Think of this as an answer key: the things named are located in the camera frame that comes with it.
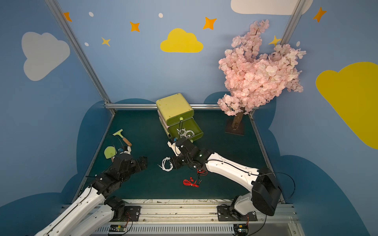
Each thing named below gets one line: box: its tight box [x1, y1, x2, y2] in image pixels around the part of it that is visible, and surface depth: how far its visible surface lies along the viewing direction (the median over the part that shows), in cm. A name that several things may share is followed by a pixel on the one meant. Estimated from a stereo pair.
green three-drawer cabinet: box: [156, 92, 204, 143], surface depth 98 cm
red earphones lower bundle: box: [183, 177, 200, 188], surface depth 86 cm
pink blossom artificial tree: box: [217, 19, 307, 136], surface depth 69 cm
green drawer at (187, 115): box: [166, 110, 195, 126], surface depth 94 cm
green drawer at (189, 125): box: [167, 117, 204, 142], surface depth 100 cm
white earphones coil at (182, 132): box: [176, 127, 187, 139], surface depth 99 cm
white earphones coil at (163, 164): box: [157, 156, 174, 172], surface depth 80 cm
